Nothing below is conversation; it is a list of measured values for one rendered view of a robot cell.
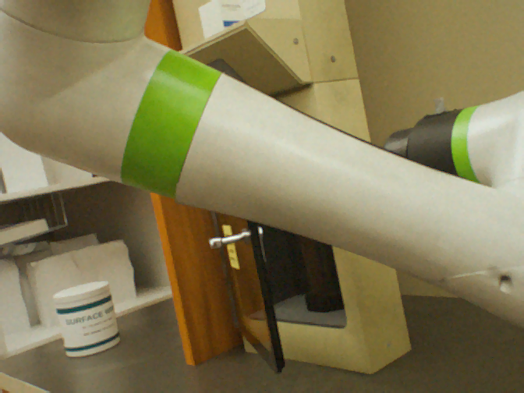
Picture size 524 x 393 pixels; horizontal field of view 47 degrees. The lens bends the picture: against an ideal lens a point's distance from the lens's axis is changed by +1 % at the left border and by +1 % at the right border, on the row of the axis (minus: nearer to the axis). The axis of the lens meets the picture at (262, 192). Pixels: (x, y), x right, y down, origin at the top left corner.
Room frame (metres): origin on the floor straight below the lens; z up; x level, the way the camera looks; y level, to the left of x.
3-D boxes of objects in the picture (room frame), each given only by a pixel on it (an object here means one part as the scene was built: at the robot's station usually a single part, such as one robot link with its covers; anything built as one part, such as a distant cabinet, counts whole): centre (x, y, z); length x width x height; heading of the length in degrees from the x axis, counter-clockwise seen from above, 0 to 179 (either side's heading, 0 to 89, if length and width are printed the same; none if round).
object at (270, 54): (1.02, 0.04, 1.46); 0.32 x 0.11 x 0.10; 41
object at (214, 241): (0.94, 0.07, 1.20); 0.10 x 0.05 x 0.03; 14
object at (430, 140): (0.65, -0.21, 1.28); 0.09 x 0.06 x 0.12; 130
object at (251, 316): (1.01, 0.06, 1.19); 0.30 x 0.01 x 0.40; 14
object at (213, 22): (0.98, 0.01, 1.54); 0.05 x 0.05 x 0.06; 43
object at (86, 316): (1.45, 0.48, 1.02); 0.13 x 0.13 x 0.15
